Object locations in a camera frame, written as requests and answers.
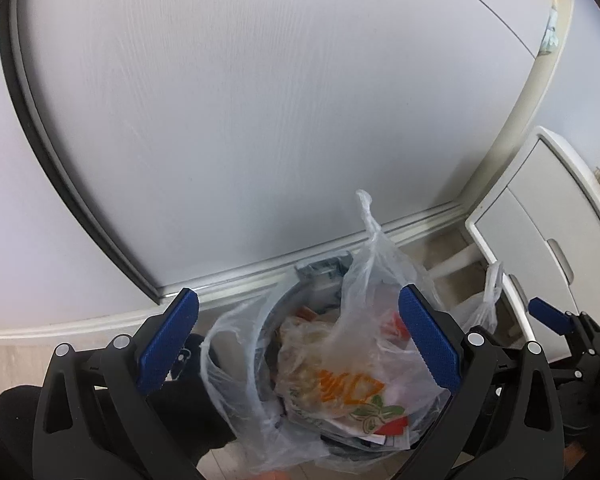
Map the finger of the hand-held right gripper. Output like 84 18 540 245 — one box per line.
527 297 600 356
549 350 600 398

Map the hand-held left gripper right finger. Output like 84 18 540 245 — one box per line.
397 284 566 480

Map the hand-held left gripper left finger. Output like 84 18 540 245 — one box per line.
32 287 201 480

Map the clear plastic food bag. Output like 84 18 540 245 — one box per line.
275 189 453 441

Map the round trash bin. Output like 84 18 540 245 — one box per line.
252 251 456 461

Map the white plastic bag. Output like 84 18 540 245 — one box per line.
460 260 503 336

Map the clear bin liner bag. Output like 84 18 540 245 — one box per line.
200 300 331 478

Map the white nightstand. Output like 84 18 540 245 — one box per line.
465 126 600 361

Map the white wardrobe door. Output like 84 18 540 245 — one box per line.
0 0 576 341

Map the light blue cloth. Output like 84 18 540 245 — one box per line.
537 5 561 56

